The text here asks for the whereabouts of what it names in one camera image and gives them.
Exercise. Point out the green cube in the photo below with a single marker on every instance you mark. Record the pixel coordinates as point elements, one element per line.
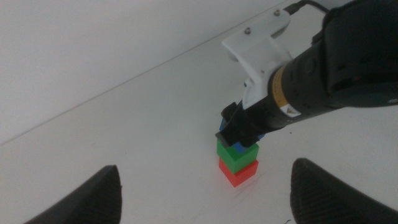
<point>237,158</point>

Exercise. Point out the red cube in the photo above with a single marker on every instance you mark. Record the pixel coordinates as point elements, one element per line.
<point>241,175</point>

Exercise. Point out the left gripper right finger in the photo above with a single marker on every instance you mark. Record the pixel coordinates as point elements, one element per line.
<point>323,199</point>

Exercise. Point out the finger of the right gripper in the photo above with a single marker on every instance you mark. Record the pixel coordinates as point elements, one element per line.
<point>224,140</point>
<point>249,142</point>

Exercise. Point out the blue cube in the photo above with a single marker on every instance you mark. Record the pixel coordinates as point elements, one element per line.
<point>239,147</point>

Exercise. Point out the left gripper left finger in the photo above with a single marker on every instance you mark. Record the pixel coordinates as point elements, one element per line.
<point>93,199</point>

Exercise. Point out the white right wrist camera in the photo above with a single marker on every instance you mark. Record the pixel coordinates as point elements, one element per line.
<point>258,53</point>

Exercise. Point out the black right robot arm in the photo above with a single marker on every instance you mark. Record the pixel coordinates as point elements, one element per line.
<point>357,46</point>

